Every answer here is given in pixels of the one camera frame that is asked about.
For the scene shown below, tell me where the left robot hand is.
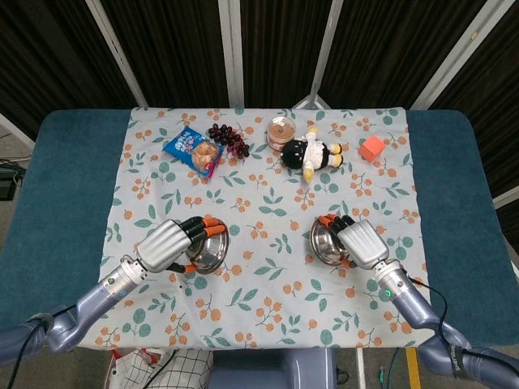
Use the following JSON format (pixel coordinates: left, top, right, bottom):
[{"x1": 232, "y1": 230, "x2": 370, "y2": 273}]
[{"x1": 135, "y1": 216, "x2": 225, "y2": 279}]

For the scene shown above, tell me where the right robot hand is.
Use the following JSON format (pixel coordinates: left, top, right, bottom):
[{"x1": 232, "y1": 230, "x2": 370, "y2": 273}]
[{"x1": 316, "y1": 214, "x2": 390, "y2": 271}]

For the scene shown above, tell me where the stainless steel bowl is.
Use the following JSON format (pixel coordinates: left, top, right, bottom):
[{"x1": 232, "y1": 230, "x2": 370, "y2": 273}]
[
  {"x1": 310, "y1": 220, "x2": 352, "y2": 267},
  {"x1": 185, "y1": 218, "x2": 230, "y2": 273}
]

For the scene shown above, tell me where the orange cube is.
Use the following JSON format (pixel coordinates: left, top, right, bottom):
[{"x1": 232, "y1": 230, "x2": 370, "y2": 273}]
[{"x1": 358, "y1": 135, "x2": 385, "y2": 163}]

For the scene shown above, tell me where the blue snack bag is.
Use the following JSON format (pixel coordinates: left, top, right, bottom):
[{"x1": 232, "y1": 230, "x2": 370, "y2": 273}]
[{"x1": 163, "y1": 126, "x2": 225, "y2": 179}]

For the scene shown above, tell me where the black white plush doll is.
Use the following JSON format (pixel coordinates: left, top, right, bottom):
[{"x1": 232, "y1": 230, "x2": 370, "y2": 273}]
[{"x1": 281, "y1": 126, "x2": 350, "y2": 182}]

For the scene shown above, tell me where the floral fruit print tablecloth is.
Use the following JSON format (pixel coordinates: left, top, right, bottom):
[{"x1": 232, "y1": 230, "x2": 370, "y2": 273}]
[{"x1": 85, "y1": 105, "x2": 437, "y2": 350}]

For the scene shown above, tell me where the white checked bag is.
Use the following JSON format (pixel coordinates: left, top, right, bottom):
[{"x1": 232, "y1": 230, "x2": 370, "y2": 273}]
[{"x1": 105, "y1": 347, "x2": 215, "y2": 389}]

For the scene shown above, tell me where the dark red grape bunch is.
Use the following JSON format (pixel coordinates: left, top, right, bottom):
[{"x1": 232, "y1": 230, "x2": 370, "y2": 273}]
[{"x1": 208, "y1": 123, "x2": 251, "y2": 159}]

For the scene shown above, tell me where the clear plastic cookie jar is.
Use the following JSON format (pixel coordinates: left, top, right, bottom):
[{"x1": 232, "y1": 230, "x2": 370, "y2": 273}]
[{"x1": 266, "y1": 115, "x2": 296, "y2": 152}]

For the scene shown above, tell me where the blue grey robot torso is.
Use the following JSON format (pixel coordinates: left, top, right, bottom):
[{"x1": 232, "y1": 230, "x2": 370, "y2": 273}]
[{"x1": 208, "y1": 348, "x2": 338, "y2": 389}]

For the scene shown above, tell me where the dark green box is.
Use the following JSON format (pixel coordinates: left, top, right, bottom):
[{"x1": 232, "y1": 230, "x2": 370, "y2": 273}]
[{"x1": 0, "y1": 161, "x2": 26, "y2": 200}]

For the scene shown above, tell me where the dark pleated curtain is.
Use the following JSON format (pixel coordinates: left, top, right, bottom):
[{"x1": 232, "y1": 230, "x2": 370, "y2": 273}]
[{"x1": 0, "y1": 0, "x2": 519, "y2": 203}]

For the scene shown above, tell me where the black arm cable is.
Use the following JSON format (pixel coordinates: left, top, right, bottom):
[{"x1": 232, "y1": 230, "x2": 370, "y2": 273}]
[
  {"x1": 7, "y1": 314, "x2": 56, "y2": 389},
  {"x1": 406, "y1": 276, "x2": 452, "y2": 327}
]

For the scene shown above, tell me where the white frame post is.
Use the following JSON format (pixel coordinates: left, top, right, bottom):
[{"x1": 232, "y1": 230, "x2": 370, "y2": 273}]
[
  {"x1": 492, "y1": 190, "x2": 519, "y2": 210},
  {"x1": 84, "y1": 0, "x2": 148, "y2": 109},
  {"x1": 409, "y1": 0, "x2": 506, "y2": 110},
  {"x1": 0, "y1": 112, "x2": 36, "y2": 147},
  {"x1": 217, "y1": 0, "x2": 246, "y2": 109},
  {"x1": 291, "y1": 0, "x2": 345, "y2": 109}
]

